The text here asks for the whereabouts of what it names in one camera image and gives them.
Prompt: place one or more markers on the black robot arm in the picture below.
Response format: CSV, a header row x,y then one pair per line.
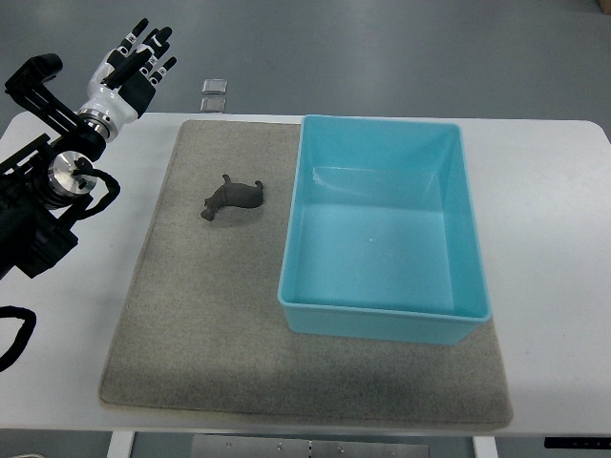
x,y
50,184

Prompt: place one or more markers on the blue plastic box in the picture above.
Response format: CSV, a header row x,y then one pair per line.
x,y
381,240

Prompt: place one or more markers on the metal table crossbar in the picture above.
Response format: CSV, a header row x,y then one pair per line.
x,y
241,446

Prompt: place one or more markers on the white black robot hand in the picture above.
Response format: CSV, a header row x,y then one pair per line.
x,y
126,81

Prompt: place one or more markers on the black table control panel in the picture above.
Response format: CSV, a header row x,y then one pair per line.
x,y
595,443

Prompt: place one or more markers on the grey felt mat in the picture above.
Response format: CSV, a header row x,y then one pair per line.
x,y
202,331

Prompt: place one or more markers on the clear floor plate lower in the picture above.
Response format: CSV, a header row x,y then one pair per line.
x,y
212,105

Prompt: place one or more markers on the brown hippo toy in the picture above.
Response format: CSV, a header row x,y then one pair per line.
x,y
232,194

